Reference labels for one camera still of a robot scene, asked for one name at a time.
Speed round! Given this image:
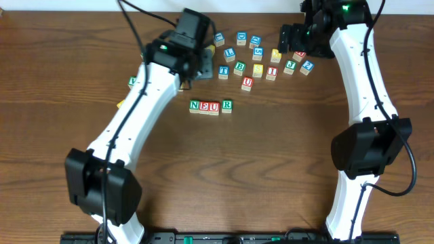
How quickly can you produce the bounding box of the red I block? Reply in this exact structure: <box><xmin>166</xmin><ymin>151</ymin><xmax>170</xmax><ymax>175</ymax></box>
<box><xmin>266</xmin><ymin>66</ymin><xmax>278</xmax><ymax>81</ymax></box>

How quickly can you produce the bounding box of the red E block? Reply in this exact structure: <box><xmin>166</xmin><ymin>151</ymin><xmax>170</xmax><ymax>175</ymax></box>
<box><xmin>199</xmin><ymin>101</ymin><xmax>210</xmax><ymax>115</ymax></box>

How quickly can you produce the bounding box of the green N block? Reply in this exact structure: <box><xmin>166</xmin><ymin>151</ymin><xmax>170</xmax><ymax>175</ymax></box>
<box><xmin>189</xmin><ymin>100</ymin><xmax>200</xmax><ymax>113</ymax></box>

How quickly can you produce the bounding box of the red Q block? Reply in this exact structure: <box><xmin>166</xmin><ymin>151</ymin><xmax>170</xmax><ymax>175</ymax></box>
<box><xmin>208</xmin><ymin>102</ymin><xmax>220</xmax><ymax>115</ymax></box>

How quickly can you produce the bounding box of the green R block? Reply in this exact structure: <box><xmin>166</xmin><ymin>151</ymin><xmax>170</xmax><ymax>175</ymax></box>
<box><xmin>221</xmin><ymin>100</ymin><xmax>233</xmax><ymax>113</ymax></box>

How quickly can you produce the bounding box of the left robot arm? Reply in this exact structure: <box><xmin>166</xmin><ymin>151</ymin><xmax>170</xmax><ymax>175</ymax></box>
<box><xmin>64</xmin><ymin>39</ymin><xmax>213</xmax><ymax>243</ymax></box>

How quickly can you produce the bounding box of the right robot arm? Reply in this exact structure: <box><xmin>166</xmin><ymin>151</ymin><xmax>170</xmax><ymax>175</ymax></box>
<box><xmin>278</xmin><ymin>0</ymin><xmax>412</xmax><ymax>243</ymax></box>

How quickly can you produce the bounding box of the yellow block second row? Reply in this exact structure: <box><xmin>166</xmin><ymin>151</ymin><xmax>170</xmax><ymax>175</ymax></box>
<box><xmin>207</xmin><ymin>45</ymin><xmax>216</xmax><ymax>55</ymax></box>

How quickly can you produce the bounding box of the red M block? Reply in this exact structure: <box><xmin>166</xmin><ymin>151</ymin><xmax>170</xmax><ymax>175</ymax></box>
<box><xmin>292</xmin><ymin>52</ymin><xmax>306</xmax><ymax>62</ymax></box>

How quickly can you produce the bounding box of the blue L block top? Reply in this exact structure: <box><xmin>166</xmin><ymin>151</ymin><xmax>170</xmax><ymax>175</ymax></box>
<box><xmin>214</xmin><ymin>33</ymin><xmax>225</xmax><ymax>47</ymax></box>

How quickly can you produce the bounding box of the blue l block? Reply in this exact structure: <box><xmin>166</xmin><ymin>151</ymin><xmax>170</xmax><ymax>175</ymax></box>
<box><xmin>214</xmin><ymin>33</ymin><xmax>225</xmax><ymax>47</ymax></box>
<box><xmin>224</xmin><ymin>47</ymin><xmax>236</xmax><ymax>62</ymax></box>

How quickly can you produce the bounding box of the blue T block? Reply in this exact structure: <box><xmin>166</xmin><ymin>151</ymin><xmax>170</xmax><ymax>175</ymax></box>
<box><xmin>218</xmin><ymin>65</ymin><xmax>230</xmax><ymax>80</ymax></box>

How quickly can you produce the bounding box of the blue L block middle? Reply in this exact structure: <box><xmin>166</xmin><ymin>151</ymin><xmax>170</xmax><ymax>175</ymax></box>
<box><xmin>224</xmin><ymin>47</ymin><xmax>236</xmax><ymax>62</ymax></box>

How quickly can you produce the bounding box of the yellow block right top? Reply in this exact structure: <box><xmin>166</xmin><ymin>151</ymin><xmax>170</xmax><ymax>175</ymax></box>
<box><xmin>271</xmin><ymin>49</ymin><xmax>282</xmax><ymax>63</ymax></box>

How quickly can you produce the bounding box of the green J block right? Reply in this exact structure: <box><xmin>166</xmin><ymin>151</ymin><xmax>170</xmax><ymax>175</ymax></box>
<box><xmin>283</xmin><ymin>60</ymin><xmax>296</xmax><ymax>75</ymax></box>

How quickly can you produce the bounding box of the blue 2 block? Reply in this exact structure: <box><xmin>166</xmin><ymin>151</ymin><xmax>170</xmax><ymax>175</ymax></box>
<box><xmin>300</xmin><ymin>60</ymin><xmax>315</xmax><ymax>76</ymax></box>

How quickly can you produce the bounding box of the yellow O block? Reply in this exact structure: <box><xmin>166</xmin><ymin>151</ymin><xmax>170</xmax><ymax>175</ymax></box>
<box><xmin>178</xmin><ymin>83</ymin><xmax>185</xmax><ymax>92</ymax></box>

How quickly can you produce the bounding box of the green B block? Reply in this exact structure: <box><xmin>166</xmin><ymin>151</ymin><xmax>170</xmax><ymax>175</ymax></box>
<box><xmin>234</xmin><ymin>61</ymin><xmax>246</xmax><ymax>76</ymax></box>

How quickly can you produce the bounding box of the blue 5 block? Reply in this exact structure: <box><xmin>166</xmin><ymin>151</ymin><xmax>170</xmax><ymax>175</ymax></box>
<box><xmin>252</xmin><ymin>47</ymin><xmax>264</xmax><ymax>61</ymax></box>

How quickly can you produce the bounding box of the blue tilted D block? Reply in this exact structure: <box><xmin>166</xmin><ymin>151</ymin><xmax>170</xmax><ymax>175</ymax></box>
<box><xmin>249</xmin><ymin>35</ymin><xmax>262</xmax><ymax>49</ymax></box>

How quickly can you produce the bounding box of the red U block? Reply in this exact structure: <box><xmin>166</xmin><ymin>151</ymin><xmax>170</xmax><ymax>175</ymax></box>
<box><xmin>241</xmin><ymin>77</ymin><xmax>254</xmax><ymax>92</ymax></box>

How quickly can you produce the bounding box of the green V block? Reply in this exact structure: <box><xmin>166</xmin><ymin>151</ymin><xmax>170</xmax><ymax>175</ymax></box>
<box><xmin>128</xmin><ymin>76</ymin><xmax>136</xmax><ymax>89</ymax></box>

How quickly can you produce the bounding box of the yellow C block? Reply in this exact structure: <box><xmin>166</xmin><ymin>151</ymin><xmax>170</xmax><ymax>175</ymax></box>
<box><xmin>117</xmin><ymin>100</ymin><xmax>125</xmax><ymax>108</ymax></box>

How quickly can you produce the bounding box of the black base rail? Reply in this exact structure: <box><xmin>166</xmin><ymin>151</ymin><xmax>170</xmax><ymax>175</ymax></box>
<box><xmin>60</xmin><ymin>231</ymin><xmax>401</xmax><ymax>244</ymax></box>

